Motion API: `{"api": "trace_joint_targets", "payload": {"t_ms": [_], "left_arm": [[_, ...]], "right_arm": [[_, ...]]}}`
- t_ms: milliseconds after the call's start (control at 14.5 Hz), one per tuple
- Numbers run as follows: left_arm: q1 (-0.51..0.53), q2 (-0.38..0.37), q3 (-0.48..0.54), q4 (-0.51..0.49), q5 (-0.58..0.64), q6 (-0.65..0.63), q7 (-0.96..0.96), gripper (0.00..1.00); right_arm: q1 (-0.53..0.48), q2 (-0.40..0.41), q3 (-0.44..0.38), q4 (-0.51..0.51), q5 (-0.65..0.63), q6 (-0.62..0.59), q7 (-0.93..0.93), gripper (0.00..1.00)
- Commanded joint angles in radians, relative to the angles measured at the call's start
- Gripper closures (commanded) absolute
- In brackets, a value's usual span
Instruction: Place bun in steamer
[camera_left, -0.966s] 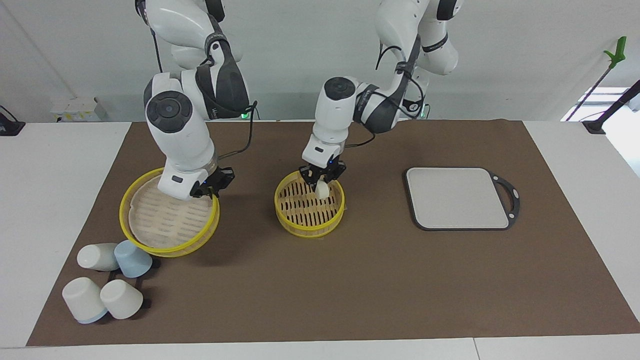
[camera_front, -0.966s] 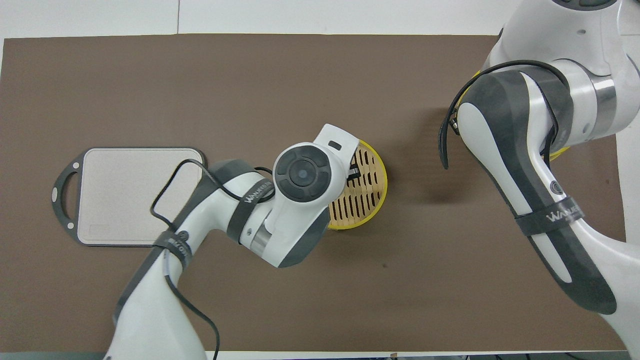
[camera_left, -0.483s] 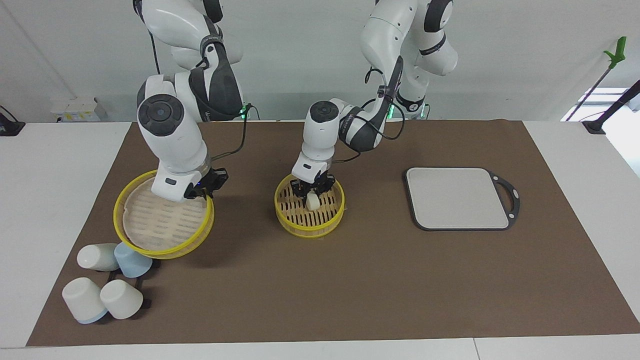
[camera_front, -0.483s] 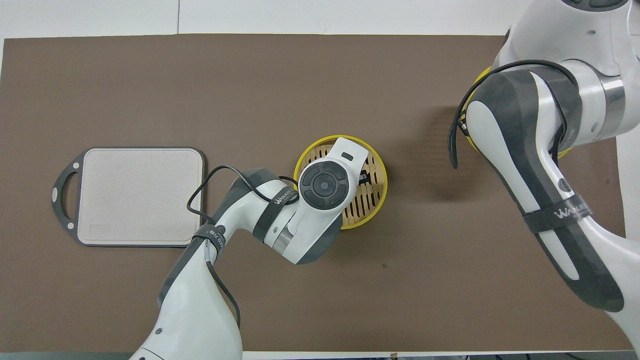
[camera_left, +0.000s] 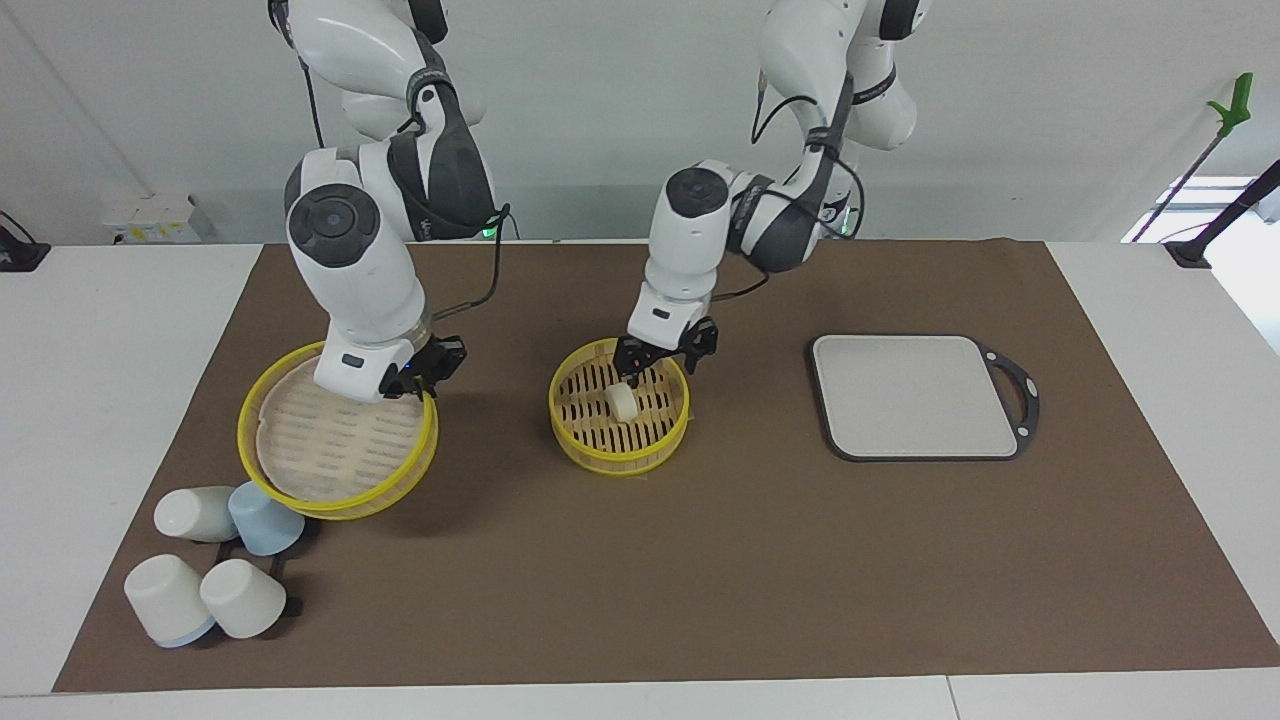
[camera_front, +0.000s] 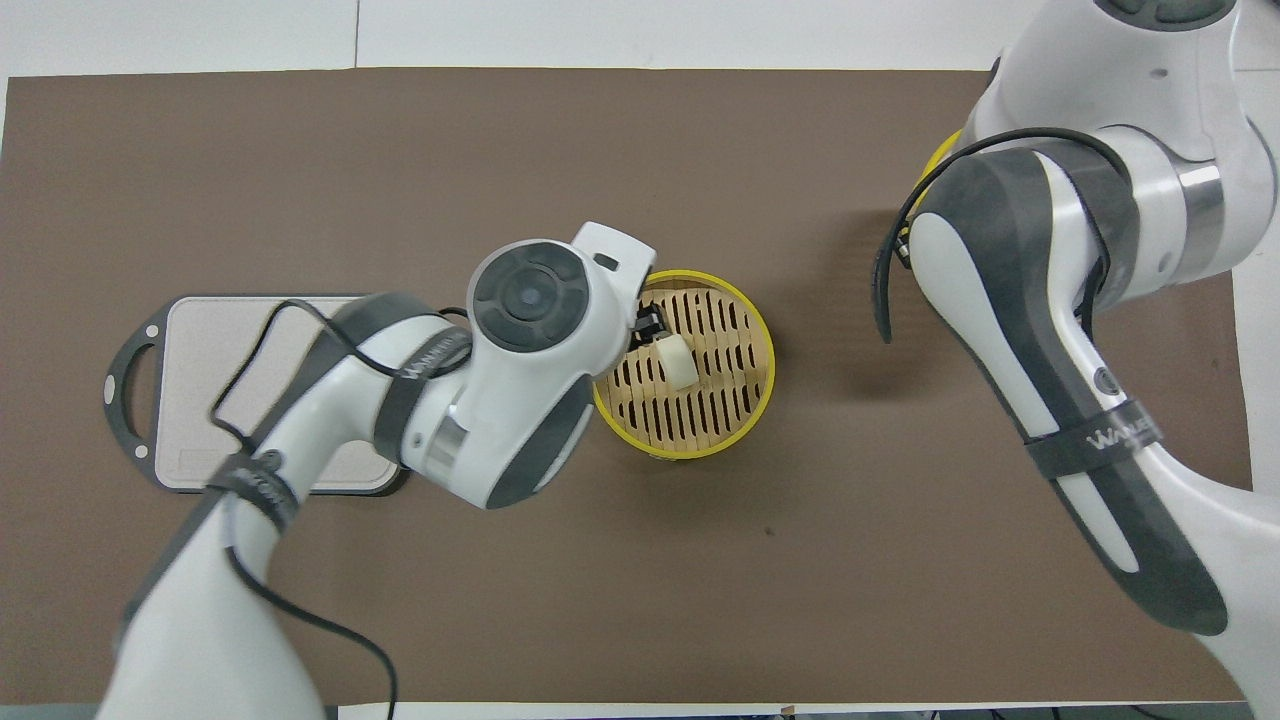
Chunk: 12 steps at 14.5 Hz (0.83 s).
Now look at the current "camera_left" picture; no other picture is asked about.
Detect yellow rimmed bamboo steamer lid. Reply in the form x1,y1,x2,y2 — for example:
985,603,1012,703
237,340,440,522

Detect yellow bamboo steamer base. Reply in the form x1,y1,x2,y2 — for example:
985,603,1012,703
548,337,691,477

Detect light blue cup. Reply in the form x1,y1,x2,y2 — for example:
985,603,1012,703
228,481,306,557

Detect brown table mat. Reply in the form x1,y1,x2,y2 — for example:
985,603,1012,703
52,238,1280,694

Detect grey cutting board black rim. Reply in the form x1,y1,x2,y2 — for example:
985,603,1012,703
810,334,1041,463

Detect black cup rack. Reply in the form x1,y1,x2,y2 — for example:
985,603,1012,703
214,517,321,617

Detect white cup lying sideways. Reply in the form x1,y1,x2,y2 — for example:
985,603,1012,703
154,486,239,542

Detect plain white cup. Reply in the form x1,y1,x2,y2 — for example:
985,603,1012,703
200,559,288,640

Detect white box yellow stickers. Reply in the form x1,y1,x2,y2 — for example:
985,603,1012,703
100,193,216,246

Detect white cup with blue rim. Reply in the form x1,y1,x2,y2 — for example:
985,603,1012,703
124,555,217,649

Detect black clamp device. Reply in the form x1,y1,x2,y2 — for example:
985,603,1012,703
0,212,51,273

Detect green tipped grey pole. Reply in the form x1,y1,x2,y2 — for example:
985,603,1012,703
1130,72,1254,243

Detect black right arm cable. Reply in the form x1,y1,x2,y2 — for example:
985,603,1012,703
430,203,513,323

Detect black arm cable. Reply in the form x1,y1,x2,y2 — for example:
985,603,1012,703
712,68,869,303
430,203,513,323

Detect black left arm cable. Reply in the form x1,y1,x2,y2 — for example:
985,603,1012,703
712,68,869,303

